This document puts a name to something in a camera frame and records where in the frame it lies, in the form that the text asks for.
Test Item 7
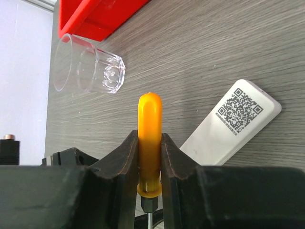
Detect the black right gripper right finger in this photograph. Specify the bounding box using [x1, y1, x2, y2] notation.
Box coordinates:
[161, 134, 305, 229]

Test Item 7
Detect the red plastic tray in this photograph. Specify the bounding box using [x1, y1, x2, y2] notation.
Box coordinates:
[58, 0, 149, 42]

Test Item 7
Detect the long white remote control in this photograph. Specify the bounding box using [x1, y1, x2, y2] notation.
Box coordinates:
[180, 79, 282, 166]

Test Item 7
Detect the orange handle screwdriver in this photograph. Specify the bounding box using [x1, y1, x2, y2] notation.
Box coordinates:
[137, 93, 162, 229]

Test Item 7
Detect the clear plastic cup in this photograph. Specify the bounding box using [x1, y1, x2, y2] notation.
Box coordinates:
[51, 34, 126, 94]

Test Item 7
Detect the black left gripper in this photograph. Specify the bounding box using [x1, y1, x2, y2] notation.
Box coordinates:
[0, 135, 98, 166]

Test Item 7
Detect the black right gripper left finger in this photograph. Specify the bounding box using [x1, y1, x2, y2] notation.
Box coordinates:
[0, 130, 138, 229]

